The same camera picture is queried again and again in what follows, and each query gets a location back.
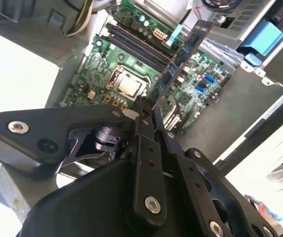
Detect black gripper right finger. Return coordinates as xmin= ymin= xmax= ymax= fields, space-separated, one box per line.
xmin=153 ymin=108 xmax=283 ymax=237

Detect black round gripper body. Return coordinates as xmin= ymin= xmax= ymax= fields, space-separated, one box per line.
xmin=20 ymin=158 xmax=203 ymax=237

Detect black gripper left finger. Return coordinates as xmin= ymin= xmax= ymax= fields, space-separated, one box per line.
xmin=0 ymin=95 xmax=168 ymax=227

